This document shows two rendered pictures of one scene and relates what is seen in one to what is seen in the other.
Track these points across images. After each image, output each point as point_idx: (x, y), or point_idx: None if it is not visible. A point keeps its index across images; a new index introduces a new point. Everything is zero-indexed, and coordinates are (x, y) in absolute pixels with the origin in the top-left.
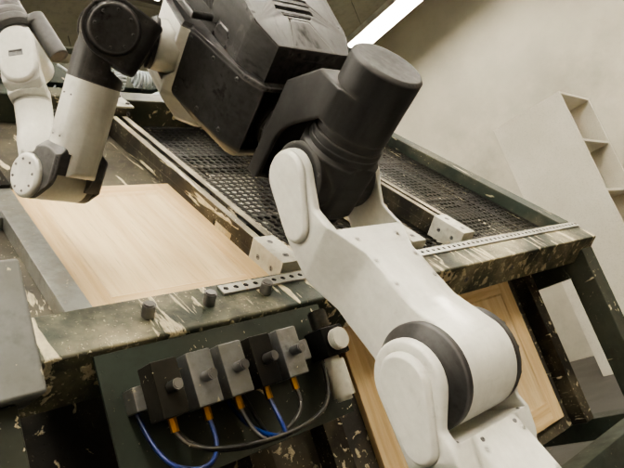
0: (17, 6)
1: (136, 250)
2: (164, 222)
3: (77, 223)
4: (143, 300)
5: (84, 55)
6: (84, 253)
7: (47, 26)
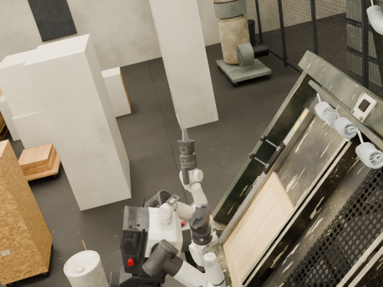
0: (181, 163)
1: (248, 238)
2: (266, 237)
3: (259, 208)
4: (219, 255)
5: None
6: (245, 223)
7: (182, 174)
